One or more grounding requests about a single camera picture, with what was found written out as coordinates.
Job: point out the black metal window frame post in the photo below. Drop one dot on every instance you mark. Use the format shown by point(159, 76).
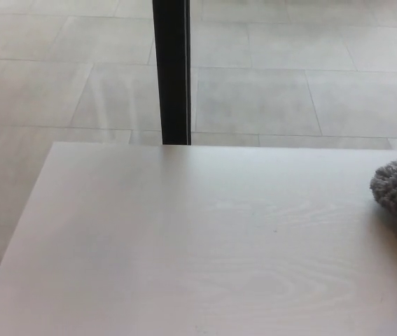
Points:
point(173, 70)

